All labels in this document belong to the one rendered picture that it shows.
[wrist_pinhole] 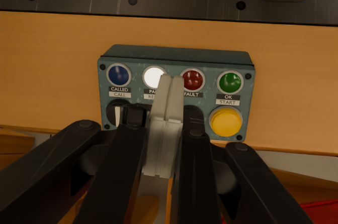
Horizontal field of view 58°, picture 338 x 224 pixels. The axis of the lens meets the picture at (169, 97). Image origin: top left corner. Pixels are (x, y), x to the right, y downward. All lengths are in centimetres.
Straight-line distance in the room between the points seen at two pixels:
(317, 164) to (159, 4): 106
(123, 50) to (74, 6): 10
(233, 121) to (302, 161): 101
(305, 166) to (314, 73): 96
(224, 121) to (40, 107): 21
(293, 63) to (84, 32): 24
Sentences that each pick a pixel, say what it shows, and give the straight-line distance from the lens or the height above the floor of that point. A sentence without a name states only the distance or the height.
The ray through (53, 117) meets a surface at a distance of 37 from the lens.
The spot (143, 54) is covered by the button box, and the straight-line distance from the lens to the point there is 31.
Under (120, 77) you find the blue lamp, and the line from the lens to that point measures 29.
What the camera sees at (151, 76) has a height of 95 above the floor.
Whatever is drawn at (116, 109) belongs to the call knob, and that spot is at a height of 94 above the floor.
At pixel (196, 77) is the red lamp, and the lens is 28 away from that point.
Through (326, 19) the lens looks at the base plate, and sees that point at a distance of 39.
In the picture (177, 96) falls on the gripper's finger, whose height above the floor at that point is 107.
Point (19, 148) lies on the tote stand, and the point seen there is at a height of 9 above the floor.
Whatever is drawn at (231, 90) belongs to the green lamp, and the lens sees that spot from 29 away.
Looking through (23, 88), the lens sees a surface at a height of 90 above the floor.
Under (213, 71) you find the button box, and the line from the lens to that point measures 28.
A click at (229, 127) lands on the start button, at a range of 30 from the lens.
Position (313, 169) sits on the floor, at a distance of 131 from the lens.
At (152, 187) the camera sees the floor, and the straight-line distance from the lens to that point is 125.
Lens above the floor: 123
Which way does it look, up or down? 79 degrees down
